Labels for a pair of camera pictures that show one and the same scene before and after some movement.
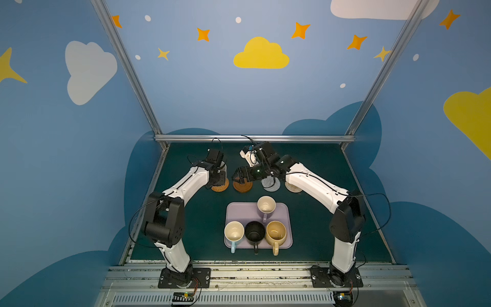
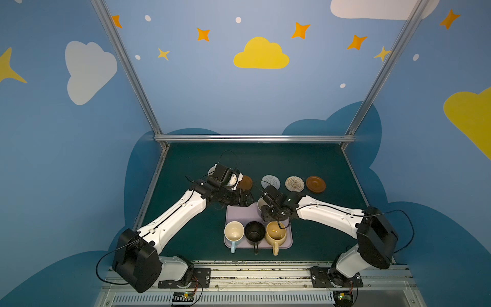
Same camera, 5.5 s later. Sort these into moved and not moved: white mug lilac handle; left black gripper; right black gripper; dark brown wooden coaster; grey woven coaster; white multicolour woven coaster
Moved: left black gripper; right black gripper
Not moved: grey woven coaster; white multicolour woven coaster; dark brown wooden coaster; white mug lilac handle
